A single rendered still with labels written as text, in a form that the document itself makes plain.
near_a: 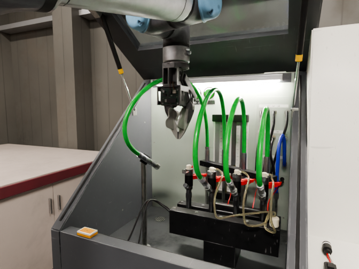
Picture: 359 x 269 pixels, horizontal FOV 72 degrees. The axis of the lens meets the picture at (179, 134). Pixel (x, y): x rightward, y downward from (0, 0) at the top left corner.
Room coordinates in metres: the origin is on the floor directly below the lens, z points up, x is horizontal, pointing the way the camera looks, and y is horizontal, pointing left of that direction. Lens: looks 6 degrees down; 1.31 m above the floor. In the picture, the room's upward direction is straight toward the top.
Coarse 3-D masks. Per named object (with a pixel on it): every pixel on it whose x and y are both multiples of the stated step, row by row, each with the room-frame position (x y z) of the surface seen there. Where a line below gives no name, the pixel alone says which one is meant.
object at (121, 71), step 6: (102, 18) 0.92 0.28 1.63; (108, 30) 0.94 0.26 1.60; (108, 36) 0.94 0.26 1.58; (108, 42) 0.95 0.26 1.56; (114, 48) 0.96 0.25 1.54; (114, 54) 0.97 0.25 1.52; (120, 66) 0.99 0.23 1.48; (120, 72) 0.99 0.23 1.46; (126, 84) 1.02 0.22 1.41; (126, 90) 1.03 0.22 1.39; (132, 108) 1.05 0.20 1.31; (132, 114) 1.05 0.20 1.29
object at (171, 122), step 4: (172, 108) 0.73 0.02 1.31; (168, 112) 0.71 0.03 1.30; (172, 112) 0.72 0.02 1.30; (176, 112) 0.72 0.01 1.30; (168, 116) 0.71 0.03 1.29; (172, 116) 0.72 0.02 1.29; (176, 116) 0.72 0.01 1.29; (168, 120) 0.70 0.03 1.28; (172, 120) 0.72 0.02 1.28; (176, 120) 0.73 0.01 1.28; (168, 124) 0.70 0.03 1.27; (172, 124) 0.72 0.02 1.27; (176, 124) 0.72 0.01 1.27; (172, 128) 0.72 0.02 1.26; (176, 128) 0.72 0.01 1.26; (176, 132) 0.72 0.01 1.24; (176, 136) 0.72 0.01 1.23
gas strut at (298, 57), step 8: (304, 0) 0.67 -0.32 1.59; (304, 8) 0.68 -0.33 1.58; (304, 16) 0.69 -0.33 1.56; (304, 24) 0.69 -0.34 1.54; (304, 32) 0.70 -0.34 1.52; (304, 40) 0.71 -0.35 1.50; (296, 48) 0.73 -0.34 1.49; (296, 56) 0.73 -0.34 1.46; (296, 64) 0.75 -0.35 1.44; (296, 72) 0.75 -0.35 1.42; (296, 80) 0.76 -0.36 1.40; (296, 88) 0.77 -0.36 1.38
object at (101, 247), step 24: (72, 240) 0.68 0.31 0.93; (96, 240) 0.65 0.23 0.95; (120, 240) 0.65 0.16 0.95; (72, 264) 0.68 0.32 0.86; (96, 264) 0.65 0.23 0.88; (120, 264) 0.61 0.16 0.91; (144, 264) 0.58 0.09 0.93; (168, 264) 0.55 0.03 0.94; (192, 264) 0.54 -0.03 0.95; (216, 264) 0.55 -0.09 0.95
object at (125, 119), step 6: (150, 84) 0.80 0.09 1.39; (156, 84) 0.82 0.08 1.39; (192, 84) 0.93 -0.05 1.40; (144, 90) 0.79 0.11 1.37; (138, 96) 0.77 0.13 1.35; (198, 96) 0.96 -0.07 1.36; (132, 102) 0.76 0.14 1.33; (126, 114) 0.74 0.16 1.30; (204, 114) 0.98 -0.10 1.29; (126, 120) 0.74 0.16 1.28; (204, 120) 0.99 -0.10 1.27; (126, 126) 0.74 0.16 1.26; (126, 132) 0.74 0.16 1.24; (126, 138) 0.74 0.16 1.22; (126, 144) 0.75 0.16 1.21; (132, 150) 0.76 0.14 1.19
